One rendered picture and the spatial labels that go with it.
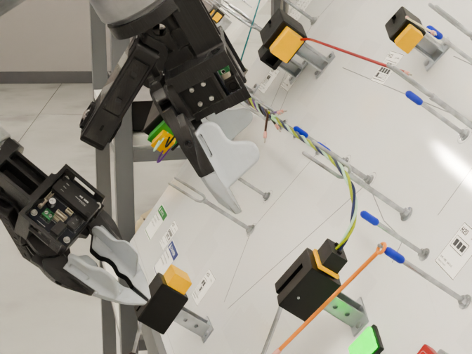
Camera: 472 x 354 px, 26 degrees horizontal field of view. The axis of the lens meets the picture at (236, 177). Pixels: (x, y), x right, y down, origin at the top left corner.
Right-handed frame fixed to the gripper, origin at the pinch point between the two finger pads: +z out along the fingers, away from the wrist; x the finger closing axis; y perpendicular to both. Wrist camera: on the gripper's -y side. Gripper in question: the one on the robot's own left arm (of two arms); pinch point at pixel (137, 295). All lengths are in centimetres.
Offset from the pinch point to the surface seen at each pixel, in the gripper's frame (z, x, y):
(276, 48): -8, 51, -26
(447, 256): 21.1, 18.7, 15.2
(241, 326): 12.9, 12.9, -22.8
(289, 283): 11.3, 9.8, 5.3
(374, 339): 21.2, 9.5, 9.0
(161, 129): -15, 40, -51
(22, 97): -171, 261, -631
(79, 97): -137, 286, -618
